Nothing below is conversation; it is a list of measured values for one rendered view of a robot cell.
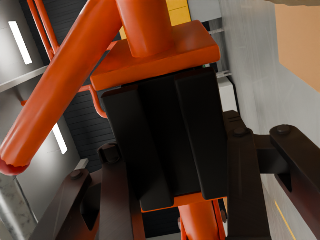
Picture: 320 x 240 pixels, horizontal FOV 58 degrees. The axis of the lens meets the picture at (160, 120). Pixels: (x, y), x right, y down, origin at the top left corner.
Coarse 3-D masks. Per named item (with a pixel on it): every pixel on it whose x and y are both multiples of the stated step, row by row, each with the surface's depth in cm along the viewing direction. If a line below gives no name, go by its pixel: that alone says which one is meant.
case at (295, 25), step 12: (276, 12) 33; (288, 12) 30; (300, 12) 27; (312, 12) 25; (276, 24) 34; (288, 24) 31; (300, 24) 28; (312, 24) 25; (288, 36) 31; (300, 36) 28; (312, 36) 26; (288, 48) 32; (300, 48) 29; (312, 48) 26; (288, 60) 33; (300, 60) 29; (312, 60) 27; (300, 72) 30; (312, 72) 27; (312, 84) 28
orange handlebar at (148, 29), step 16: (128, 0) 12; (144, 0) 12; (160, 0) 13; (128, 16) 13; (144, 16) 13; (160, 16) 13; (128, 32) 13; (144, 32) 13; (160, 32) 13; (144, 48) 13; (160, 48) 13; (192, 208) 17; (208, 208) 18; (192, 224) 18; (208, 224) 18
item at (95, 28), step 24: (96, 0) 14; (96, 24) 15; (120, 24) 15; (72, 48) 15; (96, 48) 16; (48, 72) 16; (72, 72) 16; (48, 96) 17; (72, 96) 17; (24, 120) 17; (48, 120) 18; (24, 144) 18; (0, 168) 19; (24, 168) 20
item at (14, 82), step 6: (30, 72) 933; (36, 72) 951; (42, 72) 992; (18, 78) 844; (24, 78) 875; (30, 78) 909; (0, 84) 787; (6, 84) 783; (12, 84) 810; (0, 90) 754; (84, 162) 1165; (78, 168) 1128
